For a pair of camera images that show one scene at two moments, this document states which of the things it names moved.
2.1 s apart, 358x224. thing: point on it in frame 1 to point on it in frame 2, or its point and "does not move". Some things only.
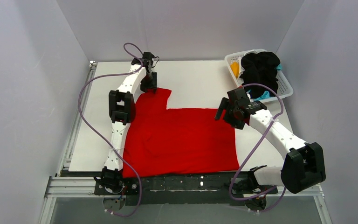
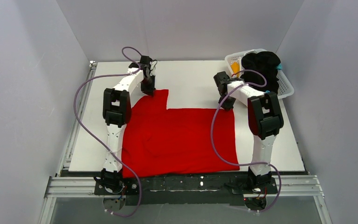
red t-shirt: (161, 141) does not move
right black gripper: (223, 108) to (227, 100)
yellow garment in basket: (235, 67) does not move
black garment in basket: (260, 67) does not move
